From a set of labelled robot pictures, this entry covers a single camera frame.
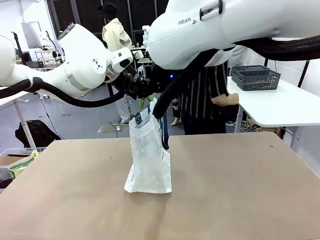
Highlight dark grey plastic basket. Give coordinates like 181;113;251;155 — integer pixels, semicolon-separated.
236;69;282;91
230;65;271;83

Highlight white table with leg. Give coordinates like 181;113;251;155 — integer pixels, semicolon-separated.
0;86;38;151

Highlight brown cardboard box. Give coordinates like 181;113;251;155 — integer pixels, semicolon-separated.
0;155;25;166

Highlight white side table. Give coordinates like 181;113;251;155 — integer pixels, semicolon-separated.
226;76;320;151

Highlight white panel board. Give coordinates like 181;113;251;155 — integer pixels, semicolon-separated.
21;21;42;49

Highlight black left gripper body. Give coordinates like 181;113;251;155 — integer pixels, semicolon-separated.
122;69;151;101

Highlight person's left hand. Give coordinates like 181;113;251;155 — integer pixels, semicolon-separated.
223;92;240;105

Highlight green and white carton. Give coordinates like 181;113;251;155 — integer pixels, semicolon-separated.
8;149;40;180

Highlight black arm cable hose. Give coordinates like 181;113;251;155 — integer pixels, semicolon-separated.
0;76;126;109
152;34;320;119

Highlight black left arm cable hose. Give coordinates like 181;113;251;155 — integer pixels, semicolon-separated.
0;76;126;109

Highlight black tripod stand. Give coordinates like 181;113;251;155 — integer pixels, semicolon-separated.
11;31;22;52

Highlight small white background robot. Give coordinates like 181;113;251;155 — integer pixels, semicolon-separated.
141;24;151;49

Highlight white translucent shopping bag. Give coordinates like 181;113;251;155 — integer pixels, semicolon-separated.
124;97;173;195

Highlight white storage bin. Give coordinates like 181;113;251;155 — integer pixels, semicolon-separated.
0;146;47;157

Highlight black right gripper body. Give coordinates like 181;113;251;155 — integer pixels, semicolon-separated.
149;64;176;94

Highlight black backpack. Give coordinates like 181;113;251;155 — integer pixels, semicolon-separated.
14;119;62;149

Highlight wire shelf rack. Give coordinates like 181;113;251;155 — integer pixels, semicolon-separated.
34;48;63;70

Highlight person in striped shirt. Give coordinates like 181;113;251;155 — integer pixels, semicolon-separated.
172;59;241;136

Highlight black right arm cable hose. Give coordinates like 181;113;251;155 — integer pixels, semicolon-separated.
152;34;320;119

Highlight mannequin with beige jacket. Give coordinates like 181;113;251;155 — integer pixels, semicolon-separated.
97;1;133;125

